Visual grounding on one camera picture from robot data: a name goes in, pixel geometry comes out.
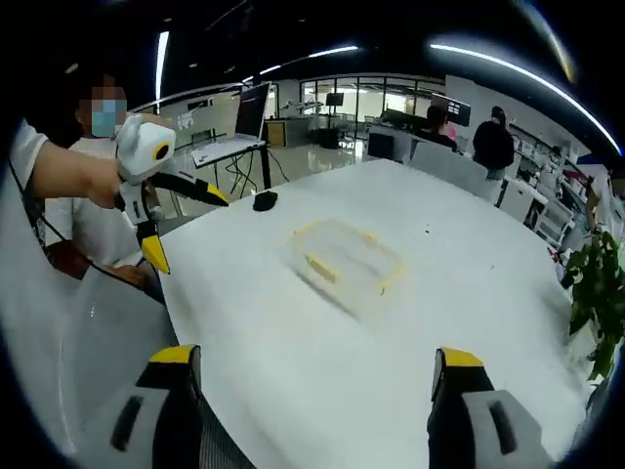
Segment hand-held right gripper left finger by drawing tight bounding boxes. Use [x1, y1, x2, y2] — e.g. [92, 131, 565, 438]
[92, 343, 204, 469]

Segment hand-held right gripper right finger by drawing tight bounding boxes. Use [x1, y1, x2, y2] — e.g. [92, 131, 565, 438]
[426, 346, 558, 469]

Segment clear plastic food container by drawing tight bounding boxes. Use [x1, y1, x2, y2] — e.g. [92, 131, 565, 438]
[276, 218, 408, 320]

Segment person's left hand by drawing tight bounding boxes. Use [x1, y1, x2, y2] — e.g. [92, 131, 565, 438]
[86, 165, 126, 212]

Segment small black object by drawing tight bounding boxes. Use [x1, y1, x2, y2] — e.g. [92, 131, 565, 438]
[252, 191, 279, 213]

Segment black laptop stand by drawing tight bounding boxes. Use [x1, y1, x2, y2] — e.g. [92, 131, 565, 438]
[212, 141, 292, 202]

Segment open silver laptop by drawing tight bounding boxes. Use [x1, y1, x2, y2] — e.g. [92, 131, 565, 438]
[189, 81, 272, 168]

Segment long ceiling light strip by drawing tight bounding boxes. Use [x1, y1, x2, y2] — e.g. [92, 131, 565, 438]
[428, 42, 609, 146]
[154, 30, 171, 103]
[306, 45, 361, 61]

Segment brown cabinet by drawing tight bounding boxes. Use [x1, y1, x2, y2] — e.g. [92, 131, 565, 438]
[265, 118, 288, 149]

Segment person wearing face mask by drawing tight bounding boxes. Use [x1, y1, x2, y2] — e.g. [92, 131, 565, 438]
[7, 158, 165, 300]

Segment green potted plant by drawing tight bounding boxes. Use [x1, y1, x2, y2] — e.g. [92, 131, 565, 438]
[560, 230, 625, 383]

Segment dark computer monitor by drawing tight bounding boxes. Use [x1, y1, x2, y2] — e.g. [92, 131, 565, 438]
[431, 94, 473, 127]

